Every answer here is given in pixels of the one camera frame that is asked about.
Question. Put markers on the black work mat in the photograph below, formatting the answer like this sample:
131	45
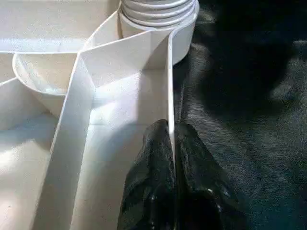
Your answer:
251	131

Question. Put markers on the white plastic table top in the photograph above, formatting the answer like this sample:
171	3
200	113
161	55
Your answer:
48	119

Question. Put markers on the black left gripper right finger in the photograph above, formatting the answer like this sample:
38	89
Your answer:
204	191

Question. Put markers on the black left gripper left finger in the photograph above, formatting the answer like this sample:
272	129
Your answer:
151	187

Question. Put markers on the white plastic table leg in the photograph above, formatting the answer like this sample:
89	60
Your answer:
158	12

